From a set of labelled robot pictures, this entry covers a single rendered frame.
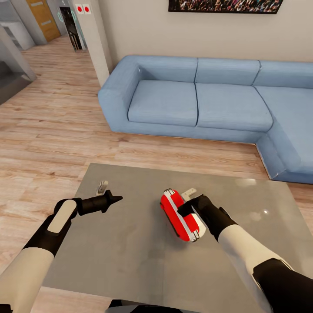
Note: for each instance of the door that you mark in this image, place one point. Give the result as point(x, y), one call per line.
point(44, 18)

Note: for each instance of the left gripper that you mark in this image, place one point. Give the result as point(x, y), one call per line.
point(101, 203)

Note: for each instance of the coffee table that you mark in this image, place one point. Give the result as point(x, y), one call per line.
point(131, 252)

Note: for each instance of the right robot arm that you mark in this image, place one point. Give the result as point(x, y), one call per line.
point(272, 282)

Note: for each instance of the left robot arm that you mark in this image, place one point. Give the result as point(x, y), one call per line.
point(21, 281)

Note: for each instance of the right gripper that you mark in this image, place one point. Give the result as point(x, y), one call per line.
point(184, 209)

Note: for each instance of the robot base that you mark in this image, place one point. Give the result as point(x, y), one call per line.
point(116, 307)

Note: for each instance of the radio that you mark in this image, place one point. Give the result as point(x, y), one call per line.
point(186, 228)

